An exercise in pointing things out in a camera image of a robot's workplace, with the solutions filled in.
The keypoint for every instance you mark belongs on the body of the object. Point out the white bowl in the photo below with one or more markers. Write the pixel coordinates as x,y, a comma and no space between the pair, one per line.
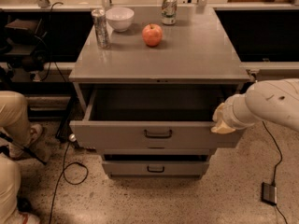
120,18

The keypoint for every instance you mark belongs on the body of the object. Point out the white orange sneaker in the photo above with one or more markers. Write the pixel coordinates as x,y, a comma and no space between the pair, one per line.
23,218

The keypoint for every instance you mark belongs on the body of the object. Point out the green white soda can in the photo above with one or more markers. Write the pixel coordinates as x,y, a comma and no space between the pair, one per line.
169,11

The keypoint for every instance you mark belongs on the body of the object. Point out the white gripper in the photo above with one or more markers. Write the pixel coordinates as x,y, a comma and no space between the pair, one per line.
227,113

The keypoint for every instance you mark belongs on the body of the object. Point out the grey drawer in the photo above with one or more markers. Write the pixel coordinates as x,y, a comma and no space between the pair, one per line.
158,151
162,168
152,117

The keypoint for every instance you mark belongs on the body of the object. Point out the red apple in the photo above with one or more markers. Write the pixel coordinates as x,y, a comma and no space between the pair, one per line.
152,34

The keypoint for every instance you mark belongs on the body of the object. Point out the small silver can on floor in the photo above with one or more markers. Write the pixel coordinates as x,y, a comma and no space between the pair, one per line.
72,138

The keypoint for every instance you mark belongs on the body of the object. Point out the grey bottom drawer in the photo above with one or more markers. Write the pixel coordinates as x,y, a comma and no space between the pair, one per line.
162,168

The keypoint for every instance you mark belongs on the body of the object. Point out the black power adapter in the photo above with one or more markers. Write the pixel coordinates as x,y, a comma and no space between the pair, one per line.
269,194

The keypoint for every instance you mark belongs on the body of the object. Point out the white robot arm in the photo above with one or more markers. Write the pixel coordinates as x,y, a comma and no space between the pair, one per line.
276,101

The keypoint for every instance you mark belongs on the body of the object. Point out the grey middle drawer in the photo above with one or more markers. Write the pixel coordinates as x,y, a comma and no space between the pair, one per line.
158,151

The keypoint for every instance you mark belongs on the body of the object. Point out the black equipment on shelf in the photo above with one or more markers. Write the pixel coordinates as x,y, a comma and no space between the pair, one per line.
22,43

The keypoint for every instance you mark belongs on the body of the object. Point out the grey drawer cabinet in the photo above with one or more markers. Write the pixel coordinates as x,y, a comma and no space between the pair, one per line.
194,52

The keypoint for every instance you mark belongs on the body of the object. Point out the grey top drawer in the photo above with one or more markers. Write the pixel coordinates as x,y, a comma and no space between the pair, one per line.
152,117

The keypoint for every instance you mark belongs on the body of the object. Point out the silver tall can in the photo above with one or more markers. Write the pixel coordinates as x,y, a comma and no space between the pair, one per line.
100,26

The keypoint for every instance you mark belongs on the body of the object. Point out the black stick tool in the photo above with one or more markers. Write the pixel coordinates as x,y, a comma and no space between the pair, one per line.
22,148

